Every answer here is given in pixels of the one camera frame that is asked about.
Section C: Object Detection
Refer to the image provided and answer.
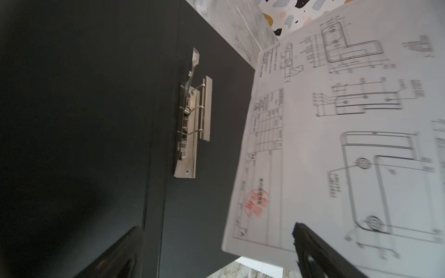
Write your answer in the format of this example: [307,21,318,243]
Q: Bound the orange and black folder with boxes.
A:
[1,1,254,278]

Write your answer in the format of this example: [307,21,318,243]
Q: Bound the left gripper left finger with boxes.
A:
[76,226,144,278]

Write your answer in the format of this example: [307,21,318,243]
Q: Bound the technical drawing paper sheet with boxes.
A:
[222,1,445,278]

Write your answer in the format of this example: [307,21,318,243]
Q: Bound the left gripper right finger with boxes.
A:
[292,222,366,278]

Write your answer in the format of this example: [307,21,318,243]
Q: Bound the text printed paper sheet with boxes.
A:
[235,257,283,278]

